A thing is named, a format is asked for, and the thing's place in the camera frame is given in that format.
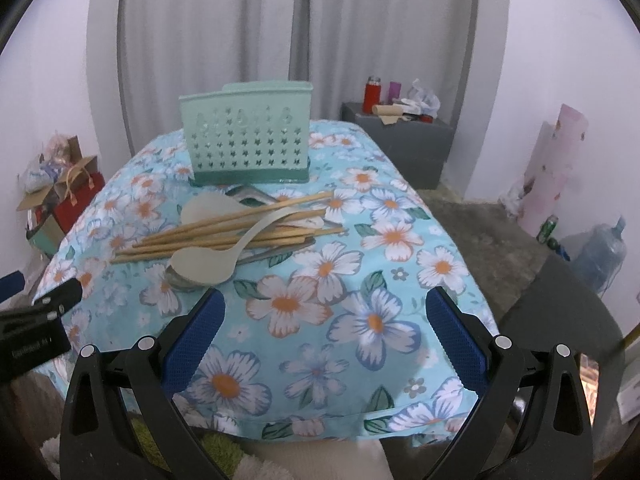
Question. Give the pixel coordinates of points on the white plastic rice spoon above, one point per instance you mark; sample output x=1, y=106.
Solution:
x=209, y=267

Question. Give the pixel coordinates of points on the floral blue tablecloth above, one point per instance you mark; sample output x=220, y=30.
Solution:
x=328, y=341

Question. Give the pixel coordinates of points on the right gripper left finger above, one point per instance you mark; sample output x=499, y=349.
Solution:
x=97, y=439

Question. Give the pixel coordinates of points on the grey cabinet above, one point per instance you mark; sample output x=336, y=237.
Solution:
x=418, y=149

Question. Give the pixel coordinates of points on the mint green utensil holder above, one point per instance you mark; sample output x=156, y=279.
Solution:
x=249, y=132

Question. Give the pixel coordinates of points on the green can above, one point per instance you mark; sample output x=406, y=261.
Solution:
x=546, y=229

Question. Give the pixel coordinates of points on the purple cup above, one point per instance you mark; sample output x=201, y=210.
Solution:
x=393, y=93

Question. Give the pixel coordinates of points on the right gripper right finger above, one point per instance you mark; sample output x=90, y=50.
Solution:
x=553, y=439

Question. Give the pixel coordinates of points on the cardboard box with clutter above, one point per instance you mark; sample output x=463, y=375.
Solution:
x=43, y=185

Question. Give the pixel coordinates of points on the brown paper roll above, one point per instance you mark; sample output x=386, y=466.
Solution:
x=389, y=114

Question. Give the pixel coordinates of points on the red thermos bottle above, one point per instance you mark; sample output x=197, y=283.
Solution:
x=372, y=94

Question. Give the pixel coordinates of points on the wooden chopstick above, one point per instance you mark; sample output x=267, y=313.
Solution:
x=253, y=213
x=141, y=254
x=318, y=232
x=231, y=239
x=224, y=227

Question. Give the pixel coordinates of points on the grey curtain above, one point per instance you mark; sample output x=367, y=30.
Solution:
x=173, y=48

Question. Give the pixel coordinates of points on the metal knife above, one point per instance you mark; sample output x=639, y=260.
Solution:
x=250, y=196

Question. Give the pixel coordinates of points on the clear water jug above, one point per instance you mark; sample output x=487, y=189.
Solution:
x=597, y=256

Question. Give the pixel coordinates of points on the red gift bag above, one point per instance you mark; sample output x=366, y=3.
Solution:
x=81, y=187

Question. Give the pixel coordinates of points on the white plastic bag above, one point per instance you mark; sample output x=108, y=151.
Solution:
x=420, y=101

